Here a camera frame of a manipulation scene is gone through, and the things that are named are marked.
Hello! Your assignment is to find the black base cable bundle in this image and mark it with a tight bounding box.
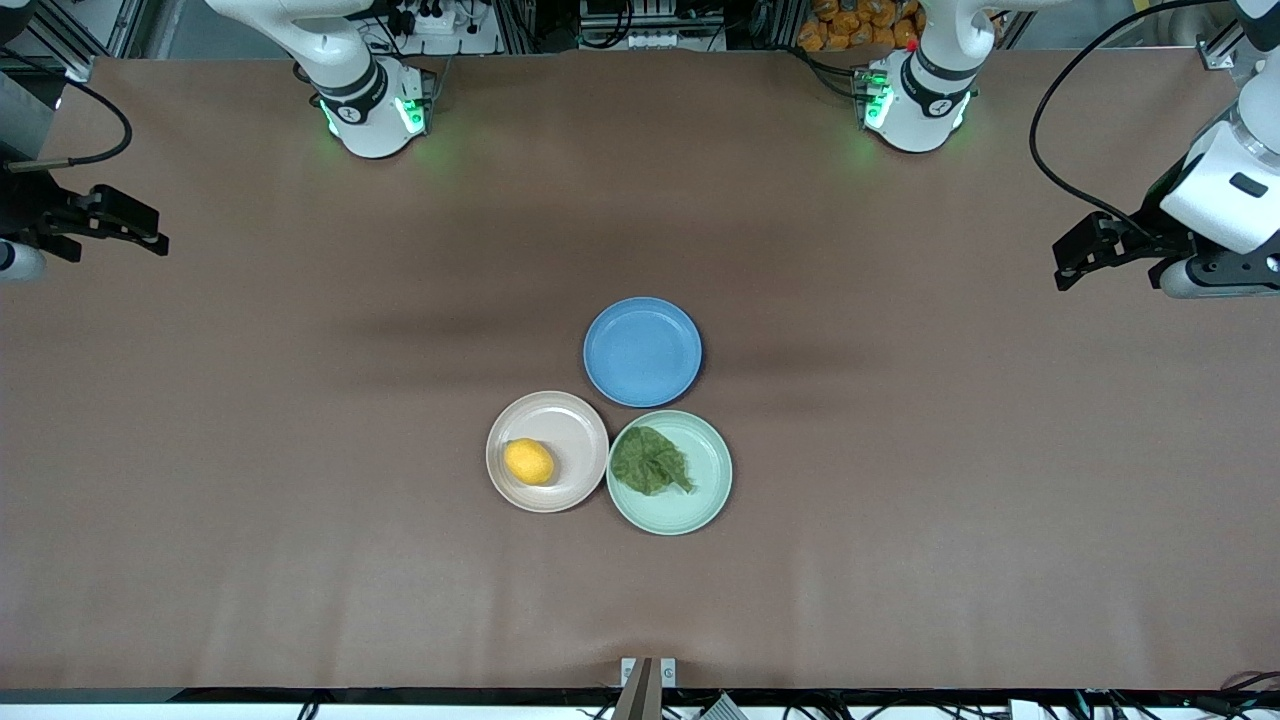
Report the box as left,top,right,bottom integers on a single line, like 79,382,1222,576
790,45,866,101

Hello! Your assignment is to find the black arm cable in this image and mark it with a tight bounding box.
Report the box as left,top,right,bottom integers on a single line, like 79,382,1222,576
1030,0,1236,241
0,45,134,171

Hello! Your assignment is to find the white power strip with plugs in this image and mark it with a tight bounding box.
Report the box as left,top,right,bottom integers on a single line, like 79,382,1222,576
400,3,461,37

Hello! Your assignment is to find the light green plate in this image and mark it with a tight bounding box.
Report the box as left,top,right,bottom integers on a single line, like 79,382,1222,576
606,410,734,536

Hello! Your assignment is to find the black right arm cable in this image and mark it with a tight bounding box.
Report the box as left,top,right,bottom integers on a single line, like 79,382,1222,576
0,45,134,171

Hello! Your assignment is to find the brown post with white brackets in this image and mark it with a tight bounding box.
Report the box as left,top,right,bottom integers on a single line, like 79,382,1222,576
612,657,677,720

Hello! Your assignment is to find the beige plate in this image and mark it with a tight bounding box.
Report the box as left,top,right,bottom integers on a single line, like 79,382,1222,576
486,390,610,514

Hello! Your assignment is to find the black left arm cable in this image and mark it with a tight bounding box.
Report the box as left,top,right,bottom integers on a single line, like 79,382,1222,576
1030,0,1236,241

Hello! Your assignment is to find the bag of oranges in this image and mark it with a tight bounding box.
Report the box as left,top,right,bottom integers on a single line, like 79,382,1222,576
798,0,926,53

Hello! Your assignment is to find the brown table cover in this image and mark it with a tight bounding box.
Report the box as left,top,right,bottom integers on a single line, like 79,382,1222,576
0,48,1280,693

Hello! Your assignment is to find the yellow lemon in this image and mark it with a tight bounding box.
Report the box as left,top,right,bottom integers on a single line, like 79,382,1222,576
503,438,556,487

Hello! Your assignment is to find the blue plate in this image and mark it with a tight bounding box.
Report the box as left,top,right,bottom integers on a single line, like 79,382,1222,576
583,297,703,409

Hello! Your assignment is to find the green lettuce leaf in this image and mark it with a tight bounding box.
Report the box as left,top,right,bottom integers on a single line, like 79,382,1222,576
610,426,697,497

